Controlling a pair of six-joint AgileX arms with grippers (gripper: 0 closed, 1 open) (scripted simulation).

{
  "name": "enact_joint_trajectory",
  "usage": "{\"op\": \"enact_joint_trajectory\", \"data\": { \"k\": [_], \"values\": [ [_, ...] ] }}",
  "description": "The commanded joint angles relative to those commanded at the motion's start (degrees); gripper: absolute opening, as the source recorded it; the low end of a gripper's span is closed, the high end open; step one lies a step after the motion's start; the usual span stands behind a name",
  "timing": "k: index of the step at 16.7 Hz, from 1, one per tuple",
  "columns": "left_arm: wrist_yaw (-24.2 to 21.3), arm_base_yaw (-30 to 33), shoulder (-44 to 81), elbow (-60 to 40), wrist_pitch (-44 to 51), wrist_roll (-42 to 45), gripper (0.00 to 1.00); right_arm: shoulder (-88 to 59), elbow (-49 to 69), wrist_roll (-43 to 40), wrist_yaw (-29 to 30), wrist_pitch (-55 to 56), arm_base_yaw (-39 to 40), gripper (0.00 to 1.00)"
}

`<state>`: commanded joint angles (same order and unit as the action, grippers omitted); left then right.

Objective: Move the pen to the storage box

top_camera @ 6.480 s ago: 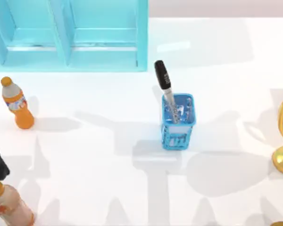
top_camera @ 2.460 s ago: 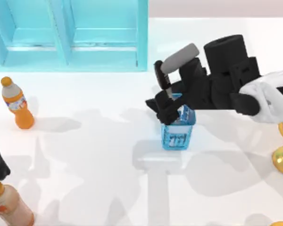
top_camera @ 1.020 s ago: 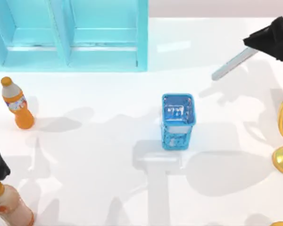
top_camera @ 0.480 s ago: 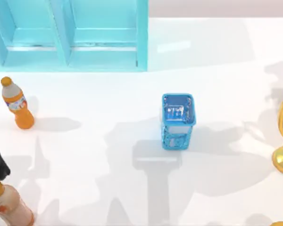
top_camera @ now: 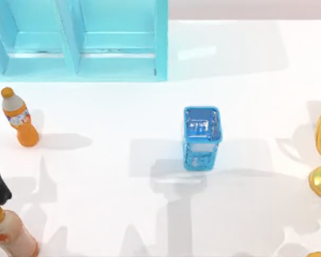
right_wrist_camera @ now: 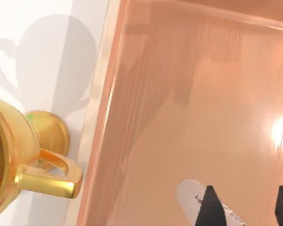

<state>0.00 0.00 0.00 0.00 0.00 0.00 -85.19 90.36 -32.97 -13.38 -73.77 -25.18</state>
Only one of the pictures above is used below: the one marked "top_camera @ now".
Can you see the blue basket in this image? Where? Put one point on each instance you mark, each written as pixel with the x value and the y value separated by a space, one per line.
pixel 202 128

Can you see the light blue rack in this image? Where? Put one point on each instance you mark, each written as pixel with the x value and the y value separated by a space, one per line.
pixel 117 42

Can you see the orange bottle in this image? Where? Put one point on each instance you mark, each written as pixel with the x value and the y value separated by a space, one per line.
pixel 21 120

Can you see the pale orange-capped bottle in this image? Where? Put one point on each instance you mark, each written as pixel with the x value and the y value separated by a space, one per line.
pixel 10 233

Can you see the gold object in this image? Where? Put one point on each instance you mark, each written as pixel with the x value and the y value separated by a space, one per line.
pixel 319 254

